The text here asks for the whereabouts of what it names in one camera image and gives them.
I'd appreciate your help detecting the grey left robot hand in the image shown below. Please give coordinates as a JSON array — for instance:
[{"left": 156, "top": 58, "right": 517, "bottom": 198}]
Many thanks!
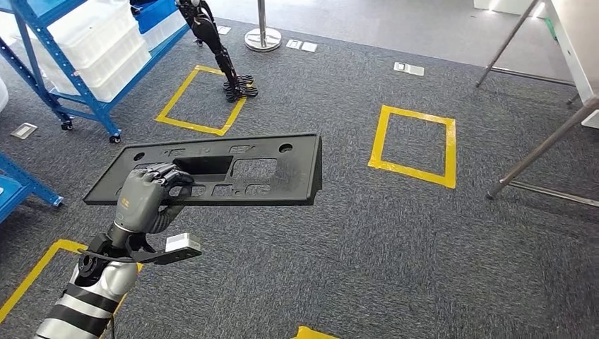
[{"left": 113, "top": 162, "right": 195, "bottom": 235}]

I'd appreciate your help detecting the black plastic panel with cutouts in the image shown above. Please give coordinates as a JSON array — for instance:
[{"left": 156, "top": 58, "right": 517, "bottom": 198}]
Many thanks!
[{"left": 83, "top": 133, "right": 324, "bottom": 208}]

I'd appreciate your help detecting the yellow floor tape square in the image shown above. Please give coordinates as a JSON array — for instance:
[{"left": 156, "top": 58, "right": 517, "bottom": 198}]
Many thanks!
[
  {"left": 0, "top": 239, "right": 143, "bottom": 325},
  {"left": 367, "top": 105, "right": 457, "bottom": 190},
  {"left": 290, "top": 326, "right": 342, "bottom": 339}
]

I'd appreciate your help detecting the white plastic crate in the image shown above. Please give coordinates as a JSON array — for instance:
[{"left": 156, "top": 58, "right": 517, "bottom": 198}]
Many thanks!
[
  {"left": 88, "top": 47, "right": 153, "bottom": 103},
  {"left": 28, "top": 0, "right": 141, "bottom": 71},
  {"left": 140, "top": 11, "right": 188, "bottom": 52},
  {"left": 70, "top": 28, "right": 148, "bottom": 88}
]

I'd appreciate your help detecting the black robot leg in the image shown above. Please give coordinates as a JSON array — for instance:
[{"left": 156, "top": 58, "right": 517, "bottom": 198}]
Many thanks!
[{"left": 175, "top": 0, "right": 259, "bottom": 103}]

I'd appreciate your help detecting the steel table with tube legs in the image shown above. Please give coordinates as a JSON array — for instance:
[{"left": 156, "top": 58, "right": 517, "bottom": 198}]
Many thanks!
[{"left": 476, "top": 0, "right": 599, "bottom": 208}]

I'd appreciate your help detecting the white desk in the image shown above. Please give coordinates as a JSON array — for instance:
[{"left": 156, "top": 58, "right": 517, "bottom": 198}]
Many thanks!
[{"left": 545, "top": 0, "right": 599, "bottom": 129}]

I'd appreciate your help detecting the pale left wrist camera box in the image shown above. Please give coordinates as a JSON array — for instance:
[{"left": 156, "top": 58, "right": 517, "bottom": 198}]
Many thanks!
[{"left": 165, "top": 232, "right": 203, "bottom": 261}]

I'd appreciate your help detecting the steel stanchion post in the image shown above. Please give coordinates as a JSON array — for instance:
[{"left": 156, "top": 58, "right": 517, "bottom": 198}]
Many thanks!
[{"left": 244, "top": 0, "right": 283, "bottom": 53}]

